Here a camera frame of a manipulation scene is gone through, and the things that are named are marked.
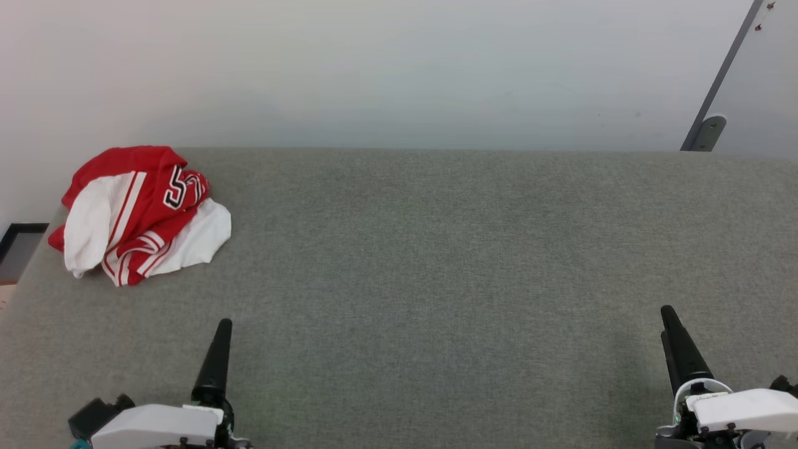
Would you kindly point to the black framed floor panel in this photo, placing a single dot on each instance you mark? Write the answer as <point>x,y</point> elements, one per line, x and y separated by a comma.
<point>17,249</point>

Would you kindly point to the red and white jersey shirt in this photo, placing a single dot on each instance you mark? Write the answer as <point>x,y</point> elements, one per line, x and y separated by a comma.
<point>143,206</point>

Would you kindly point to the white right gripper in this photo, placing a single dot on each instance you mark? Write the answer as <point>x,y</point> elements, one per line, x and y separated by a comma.
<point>742,408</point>

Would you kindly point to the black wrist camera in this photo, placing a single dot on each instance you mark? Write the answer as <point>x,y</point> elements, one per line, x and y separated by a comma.
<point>96,415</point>
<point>785,383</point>

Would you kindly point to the grey metal door bracket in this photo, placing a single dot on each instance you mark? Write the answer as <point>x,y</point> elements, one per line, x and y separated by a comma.
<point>709,133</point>

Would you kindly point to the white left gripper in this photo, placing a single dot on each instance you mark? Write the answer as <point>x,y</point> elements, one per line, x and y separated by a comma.
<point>156,427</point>

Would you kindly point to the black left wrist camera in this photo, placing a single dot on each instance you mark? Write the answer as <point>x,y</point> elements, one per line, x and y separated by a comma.
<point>96,415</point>

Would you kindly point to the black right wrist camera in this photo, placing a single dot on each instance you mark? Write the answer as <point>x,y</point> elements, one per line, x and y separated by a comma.
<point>785,383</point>

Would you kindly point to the grey fabric sofa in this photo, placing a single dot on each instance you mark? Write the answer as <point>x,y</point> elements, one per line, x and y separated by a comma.
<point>436,280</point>

